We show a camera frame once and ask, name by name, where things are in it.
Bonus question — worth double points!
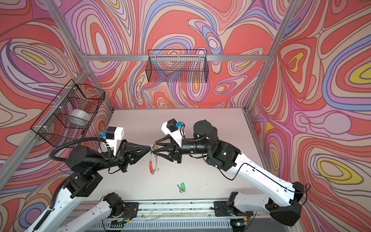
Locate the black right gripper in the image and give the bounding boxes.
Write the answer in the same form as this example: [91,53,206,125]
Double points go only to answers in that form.
[153,135,210,164]

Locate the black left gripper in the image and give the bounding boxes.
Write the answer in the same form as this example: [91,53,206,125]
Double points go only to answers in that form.
[89,142,148,177]

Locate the metal keyring disc red grip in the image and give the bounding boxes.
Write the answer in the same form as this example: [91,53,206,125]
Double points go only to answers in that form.
[149,145,159,175]

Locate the green plastic key tag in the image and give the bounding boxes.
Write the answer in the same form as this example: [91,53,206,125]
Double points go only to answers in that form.
[180,183,186,191]

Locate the silver key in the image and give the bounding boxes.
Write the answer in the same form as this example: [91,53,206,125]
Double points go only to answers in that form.
[177,185,184,193]

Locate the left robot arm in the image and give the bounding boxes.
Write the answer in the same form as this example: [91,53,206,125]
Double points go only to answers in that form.
[27,137,154,232]

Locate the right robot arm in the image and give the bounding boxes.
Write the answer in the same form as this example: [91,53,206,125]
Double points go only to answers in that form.
[152,119,310,226]

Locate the grey tape roll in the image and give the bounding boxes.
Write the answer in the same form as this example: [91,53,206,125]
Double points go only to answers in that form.
[69,109,91,125]

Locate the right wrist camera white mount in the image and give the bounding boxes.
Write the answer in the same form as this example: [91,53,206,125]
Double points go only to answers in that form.
[161,119,183,147]

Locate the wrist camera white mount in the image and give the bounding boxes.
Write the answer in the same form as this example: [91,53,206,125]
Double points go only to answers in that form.
[101,127,124,156]
[161,119,183,147]

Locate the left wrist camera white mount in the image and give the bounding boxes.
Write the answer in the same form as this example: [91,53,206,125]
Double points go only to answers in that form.
[101,127,124,156]

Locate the aluminium table edge rail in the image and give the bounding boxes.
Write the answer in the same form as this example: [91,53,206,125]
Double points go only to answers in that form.
[54,198,279,232]

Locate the black wire basket left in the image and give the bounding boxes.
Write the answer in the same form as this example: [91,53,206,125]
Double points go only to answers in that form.
[31,80,105,147]

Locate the black wire basket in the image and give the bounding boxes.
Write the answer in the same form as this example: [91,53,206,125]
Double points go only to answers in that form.
[31,80,105,147]
[146,49,209,83]

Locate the black wire basket back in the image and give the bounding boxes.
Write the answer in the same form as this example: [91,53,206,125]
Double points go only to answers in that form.
[146,49,209,83]

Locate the aluminium cage frame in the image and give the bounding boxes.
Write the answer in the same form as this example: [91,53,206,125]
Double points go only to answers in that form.
[0,0,299,192]

